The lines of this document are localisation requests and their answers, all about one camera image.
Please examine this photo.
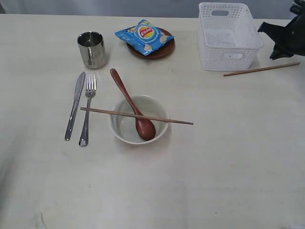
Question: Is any white patterned ceramic bowl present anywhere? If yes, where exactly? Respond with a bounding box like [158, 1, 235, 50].
[109, 95, 169, 145]

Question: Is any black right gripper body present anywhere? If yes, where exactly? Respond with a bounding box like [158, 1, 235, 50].
[258, 14, 305, 56]

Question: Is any blue chips bag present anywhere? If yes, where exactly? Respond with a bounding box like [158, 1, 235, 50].
[115, 20, 174, 56]

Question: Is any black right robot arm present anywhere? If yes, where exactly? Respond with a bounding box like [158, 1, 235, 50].
[258, 0, 305, 60]

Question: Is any shiny steel cup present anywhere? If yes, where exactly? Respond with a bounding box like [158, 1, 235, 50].
[77, 31, 107, 69]

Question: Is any silver fork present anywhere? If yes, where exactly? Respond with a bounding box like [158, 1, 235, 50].
[79, 74, 96, 147]

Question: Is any brown wooden chopstick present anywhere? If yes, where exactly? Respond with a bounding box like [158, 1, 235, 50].
[80, 107, 194, 125]
[223, 62, 300, 77]

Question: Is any silver table knife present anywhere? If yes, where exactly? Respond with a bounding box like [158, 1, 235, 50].
[64, 72, 86, 141]

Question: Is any red-brown wooden spoon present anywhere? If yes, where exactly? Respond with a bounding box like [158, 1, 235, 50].
[110, 68, 156, 141]

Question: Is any brown round plate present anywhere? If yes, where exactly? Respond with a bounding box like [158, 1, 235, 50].
[126, 27, 175, 60]

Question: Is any white perforated plastic basket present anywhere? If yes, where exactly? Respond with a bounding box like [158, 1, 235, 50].
[197, 2, 263, 72]

